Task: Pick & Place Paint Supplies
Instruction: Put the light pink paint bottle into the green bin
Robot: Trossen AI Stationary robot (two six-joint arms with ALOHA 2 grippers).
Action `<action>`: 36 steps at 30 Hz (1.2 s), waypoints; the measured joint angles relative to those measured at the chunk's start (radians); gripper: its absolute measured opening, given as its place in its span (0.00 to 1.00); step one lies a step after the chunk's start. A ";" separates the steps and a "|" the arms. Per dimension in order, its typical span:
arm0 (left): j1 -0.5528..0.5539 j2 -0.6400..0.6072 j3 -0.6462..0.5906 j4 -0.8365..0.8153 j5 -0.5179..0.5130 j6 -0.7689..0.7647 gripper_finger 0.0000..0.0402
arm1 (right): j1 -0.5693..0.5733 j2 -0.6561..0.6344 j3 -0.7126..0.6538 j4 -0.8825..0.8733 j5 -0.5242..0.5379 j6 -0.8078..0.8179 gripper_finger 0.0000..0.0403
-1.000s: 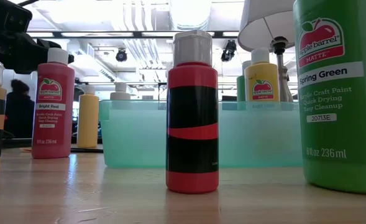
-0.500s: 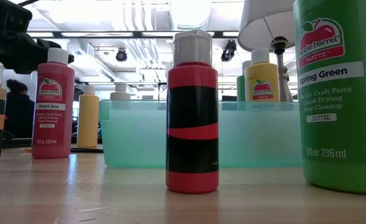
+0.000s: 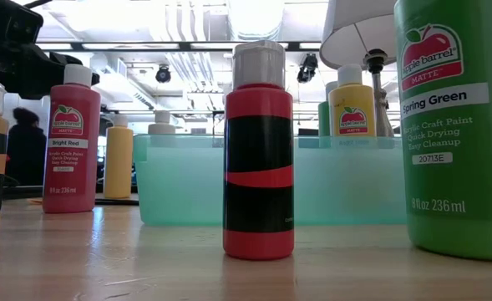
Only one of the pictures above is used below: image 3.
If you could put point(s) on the large red paint bottle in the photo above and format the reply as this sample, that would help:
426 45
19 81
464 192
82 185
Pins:
70 175

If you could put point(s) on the large yellow paint bottle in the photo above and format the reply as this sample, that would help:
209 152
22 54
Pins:
352 100
118 167

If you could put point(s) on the large white paint bottle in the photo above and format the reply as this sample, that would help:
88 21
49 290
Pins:
161 125

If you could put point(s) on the small red paint bottle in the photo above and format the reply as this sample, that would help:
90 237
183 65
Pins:
258 100

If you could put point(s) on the black ceiling spotlight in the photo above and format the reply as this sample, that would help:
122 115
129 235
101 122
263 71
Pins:
163 74
308 67

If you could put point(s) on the person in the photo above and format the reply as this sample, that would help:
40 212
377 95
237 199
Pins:
26 154

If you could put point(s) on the black overhead crossbar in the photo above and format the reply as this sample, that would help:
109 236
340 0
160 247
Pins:
183 46

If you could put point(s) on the teal translucent plastic bin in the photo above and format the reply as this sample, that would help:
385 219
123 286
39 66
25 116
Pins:
179 184

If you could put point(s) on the white-shaded table lamp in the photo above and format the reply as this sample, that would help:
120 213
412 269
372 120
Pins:
354 33

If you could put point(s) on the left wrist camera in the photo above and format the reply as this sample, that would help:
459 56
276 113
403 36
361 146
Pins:
7 21

